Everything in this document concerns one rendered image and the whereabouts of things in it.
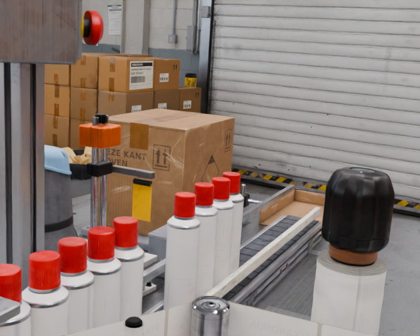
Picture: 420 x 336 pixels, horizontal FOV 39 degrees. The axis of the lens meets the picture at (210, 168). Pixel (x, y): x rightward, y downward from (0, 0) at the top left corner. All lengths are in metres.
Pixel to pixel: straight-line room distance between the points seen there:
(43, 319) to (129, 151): 0.80
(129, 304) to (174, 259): 0.15
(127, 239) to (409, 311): 0.65
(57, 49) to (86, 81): 4.06
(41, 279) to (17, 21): 0.27
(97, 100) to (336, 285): 4.02
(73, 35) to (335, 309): 0.43
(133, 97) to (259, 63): 1.48
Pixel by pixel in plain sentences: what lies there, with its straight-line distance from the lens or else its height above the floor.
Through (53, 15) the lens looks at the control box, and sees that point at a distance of 0.64.
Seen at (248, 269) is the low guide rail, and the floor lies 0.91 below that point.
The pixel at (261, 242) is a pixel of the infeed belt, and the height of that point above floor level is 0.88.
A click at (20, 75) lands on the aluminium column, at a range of 0.78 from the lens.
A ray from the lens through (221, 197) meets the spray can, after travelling 1.02.
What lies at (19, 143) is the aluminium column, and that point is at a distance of 0.79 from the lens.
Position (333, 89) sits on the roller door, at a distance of 5.24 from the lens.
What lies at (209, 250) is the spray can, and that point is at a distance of 1.00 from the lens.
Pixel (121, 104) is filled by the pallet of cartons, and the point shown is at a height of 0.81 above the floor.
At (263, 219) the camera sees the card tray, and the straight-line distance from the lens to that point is 1.67.
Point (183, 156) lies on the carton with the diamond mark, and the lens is 1.35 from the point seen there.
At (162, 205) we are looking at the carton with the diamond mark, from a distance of 1.40.
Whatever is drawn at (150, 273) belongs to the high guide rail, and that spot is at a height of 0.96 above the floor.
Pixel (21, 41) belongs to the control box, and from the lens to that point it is 0.64.
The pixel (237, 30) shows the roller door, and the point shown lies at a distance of 5.65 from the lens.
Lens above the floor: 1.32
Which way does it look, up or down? 12 degrees down
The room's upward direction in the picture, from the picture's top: 4 degrees clockwise
